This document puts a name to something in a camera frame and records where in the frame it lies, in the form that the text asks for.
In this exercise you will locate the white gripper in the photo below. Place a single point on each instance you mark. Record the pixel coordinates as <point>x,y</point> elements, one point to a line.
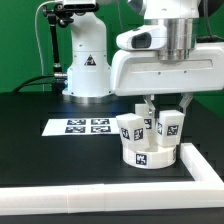
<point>143,73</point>

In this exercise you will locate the white round stool seat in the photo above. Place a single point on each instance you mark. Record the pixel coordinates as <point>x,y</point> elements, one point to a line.
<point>162,157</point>

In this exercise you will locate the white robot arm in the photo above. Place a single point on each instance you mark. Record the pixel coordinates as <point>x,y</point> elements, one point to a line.
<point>160,57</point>

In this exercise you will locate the white L-shaped fence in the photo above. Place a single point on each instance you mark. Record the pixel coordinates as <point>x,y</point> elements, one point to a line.
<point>205,190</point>

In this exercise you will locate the white marker sheet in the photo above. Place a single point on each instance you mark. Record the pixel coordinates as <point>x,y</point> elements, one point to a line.
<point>80,126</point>

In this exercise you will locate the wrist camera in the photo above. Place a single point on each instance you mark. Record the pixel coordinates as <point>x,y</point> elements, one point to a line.
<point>146,37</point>

